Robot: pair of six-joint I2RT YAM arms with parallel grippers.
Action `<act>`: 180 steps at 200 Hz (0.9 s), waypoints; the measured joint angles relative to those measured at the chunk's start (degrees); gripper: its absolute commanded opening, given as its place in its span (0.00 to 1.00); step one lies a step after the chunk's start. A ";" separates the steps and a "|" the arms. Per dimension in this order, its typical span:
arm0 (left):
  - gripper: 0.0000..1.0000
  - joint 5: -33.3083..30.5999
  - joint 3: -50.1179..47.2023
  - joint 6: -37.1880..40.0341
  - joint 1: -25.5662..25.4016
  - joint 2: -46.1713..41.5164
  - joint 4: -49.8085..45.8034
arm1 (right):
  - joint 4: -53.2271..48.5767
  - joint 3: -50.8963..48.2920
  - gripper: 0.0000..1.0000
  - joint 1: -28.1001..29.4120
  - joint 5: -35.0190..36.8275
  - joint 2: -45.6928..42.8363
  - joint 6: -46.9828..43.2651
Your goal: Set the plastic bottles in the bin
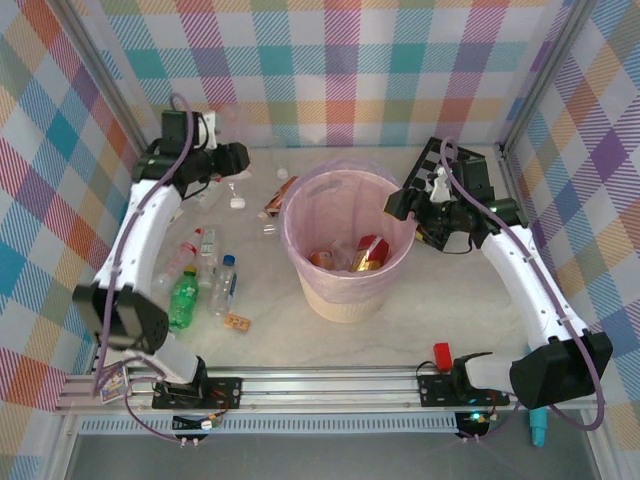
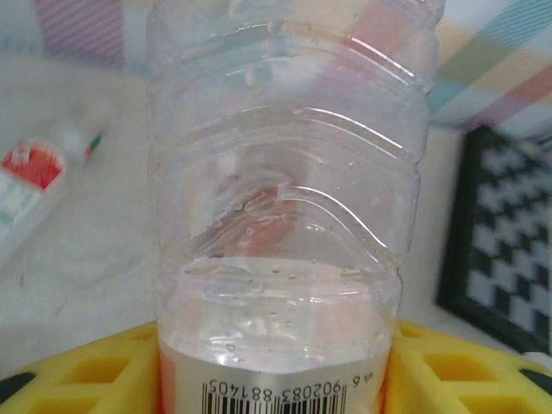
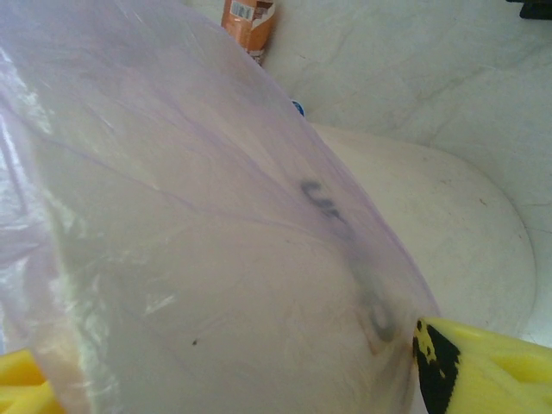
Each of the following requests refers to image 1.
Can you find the small black controller board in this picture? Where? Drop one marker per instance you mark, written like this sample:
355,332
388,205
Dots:
197,425
475,422

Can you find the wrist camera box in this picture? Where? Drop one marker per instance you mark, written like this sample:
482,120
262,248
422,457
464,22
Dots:
208,130
440,185

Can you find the small brown block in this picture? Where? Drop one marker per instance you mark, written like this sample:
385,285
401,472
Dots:
238,322

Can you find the clear crushed plastic bottle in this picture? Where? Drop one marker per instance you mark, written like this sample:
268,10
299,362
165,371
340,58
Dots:
345,255

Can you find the aluminium frame post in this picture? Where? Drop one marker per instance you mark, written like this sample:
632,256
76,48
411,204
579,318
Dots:
107,85
545,75

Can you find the purple translucent bin liner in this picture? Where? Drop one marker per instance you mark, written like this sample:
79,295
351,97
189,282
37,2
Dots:
300,280

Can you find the clear bottle green print label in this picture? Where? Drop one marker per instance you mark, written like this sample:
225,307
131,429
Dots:
208,245

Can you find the cream plastic waste bin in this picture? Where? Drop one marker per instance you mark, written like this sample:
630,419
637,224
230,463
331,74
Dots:
345,312

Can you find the clear bottle blue cap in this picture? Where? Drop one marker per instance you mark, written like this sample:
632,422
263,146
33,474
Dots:
222,290

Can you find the green bottle yellow cap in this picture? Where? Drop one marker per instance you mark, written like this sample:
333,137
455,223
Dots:
184,300

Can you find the teal plastic tool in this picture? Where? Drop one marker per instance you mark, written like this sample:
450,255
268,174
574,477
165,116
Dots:
536,430

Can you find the gold red foil packet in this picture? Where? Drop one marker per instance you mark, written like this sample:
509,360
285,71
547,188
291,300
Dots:
370,252

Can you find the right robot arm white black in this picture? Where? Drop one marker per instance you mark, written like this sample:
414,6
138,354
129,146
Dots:
530,285

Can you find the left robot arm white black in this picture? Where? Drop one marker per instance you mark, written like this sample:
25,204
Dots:
145,225

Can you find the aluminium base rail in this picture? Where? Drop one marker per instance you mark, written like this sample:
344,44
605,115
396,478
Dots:
325,395

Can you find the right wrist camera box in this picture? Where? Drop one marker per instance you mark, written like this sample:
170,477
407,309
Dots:
440,185

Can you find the small picture card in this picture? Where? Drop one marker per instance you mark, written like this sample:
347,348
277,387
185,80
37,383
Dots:
112,390

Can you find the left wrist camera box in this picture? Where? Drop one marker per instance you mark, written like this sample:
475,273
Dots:
208,130

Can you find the clear bottle red cap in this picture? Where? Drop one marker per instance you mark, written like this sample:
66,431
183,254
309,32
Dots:
180,257

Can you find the black grey chessboard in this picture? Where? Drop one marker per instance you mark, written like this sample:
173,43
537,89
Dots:
422,165

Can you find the red block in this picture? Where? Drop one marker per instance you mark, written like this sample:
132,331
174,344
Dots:
442,354

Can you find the small clear bottle white cap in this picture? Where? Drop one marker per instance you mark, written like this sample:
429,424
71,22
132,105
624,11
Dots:
236,202

